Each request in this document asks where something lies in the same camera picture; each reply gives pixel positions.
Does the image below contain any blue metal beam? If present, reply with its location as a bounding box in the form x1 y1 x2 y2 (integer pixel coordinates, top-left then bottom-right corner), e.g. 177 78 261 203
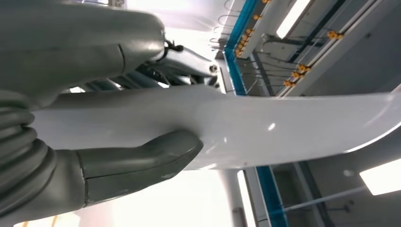
223 0 290 227

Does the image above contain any white round pipe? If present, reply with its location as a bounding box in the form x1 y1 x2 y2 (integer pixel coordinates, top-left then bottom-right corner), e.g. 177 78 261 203
218 170 248 227

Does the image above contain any rectangular ceiling light panel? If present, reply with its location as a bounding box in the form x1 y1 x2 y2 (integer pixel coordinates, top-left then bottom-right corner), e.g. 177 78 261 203
359 158 401 196
275 0 311 39

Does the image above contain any grey ceiling cable tray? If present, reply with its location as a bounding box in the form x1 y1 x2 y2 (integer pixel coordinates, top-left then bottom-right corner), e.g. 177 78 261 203
241 0 401 98

